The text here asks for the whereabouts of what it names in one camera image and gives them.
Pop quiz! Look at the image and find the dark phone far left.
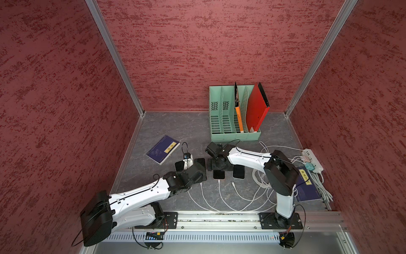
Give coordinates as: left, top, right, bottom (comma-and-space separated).
174, 160, 185, 172

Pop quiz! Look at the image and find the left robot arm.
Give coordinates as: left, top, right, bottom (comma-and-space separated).
79, 163, 207, 247

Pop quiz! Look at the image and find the aluminium corner post right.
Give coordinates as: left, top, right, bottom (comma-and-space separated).
284, 0, 357, 119

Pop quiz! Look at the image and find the purple book yellow label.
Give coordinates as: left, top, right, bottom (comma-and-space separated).
146, 135, 180, 165

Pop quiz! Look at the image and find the aluminium corner post left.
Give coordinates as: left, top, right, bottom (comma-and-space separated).
85, 0, 145, 117

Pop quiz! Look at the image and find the red folder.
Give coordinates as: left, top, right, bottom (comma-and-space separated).
246, 83, 270, 132

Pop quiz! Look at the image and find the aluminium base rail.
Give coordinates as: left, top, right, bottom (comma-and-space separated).
106, 208, 348, 234

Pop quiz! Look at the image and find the orange folder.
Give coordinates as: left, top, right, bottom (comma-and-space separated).
234, 82, 245, 133

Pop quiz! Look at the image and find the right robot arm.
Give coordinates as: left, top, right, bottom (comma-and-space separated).
205, 142, 300, 230

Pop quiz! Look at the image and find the white case phone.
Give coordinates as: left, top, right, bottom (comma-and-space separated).
213, 170, 225, 180

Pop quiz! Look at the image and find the green file organizer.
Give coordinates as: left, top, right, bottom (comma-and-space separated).
209, 85, 261, 144

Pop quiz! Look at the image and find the white power strip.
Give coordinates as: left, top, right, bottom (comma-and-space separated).
302, 149, 324, 174

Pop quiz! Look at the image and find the rightmost black phone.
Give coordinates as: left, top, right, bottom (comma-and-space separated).
233, 165, 245, 179

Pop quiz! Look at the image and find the pink case phone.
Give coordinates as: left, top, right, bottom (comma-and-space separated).
193, 158, 206, 171

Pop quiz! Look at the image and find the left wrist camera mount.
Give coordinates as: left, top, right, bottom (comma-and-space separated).
183, 152, 193, 170

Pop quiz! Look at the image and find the aluminium corner post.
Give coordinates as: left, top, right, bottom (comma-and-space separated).
85, 0, 145, 117
284, 0, 357, 119

